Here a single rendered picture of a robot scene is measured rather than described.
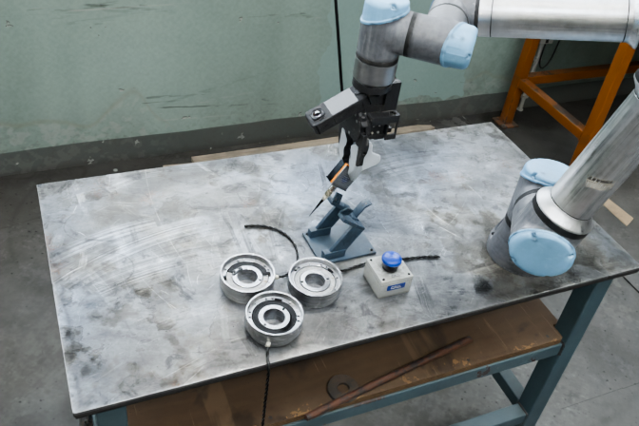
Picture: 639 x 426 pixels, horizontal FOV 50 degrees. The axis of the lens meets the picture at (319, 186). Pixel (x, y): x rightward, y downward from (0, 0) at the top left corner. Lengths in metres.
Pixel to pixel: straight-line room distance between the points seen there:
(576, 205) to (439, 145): 0.64
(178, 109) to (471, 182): 1.54
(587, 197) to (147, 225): 0.86
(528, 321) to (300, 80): 1.65
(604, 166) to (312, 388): 0.74
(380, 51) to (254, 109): 1.91
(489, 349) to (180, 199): 0.79
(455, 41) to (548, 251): 0.42
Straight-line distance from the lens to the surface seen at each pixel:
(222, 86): 2.94
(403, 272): 1.38
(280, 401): 1.50
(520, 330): 1.78
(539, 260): 1.33
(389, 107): 1.28
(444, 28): 1.16
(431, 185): 1.69
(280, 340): 1.24
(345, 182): 1.34
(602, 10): 1.27
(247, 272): 1.36
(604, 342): 2.67
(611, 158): 1.23
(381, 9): 1.15
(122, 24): 2.72
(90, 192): 1.58
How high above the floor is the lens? 1.78
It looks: 37 degrees down
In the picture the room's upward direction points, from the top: 9 degrees clockwise
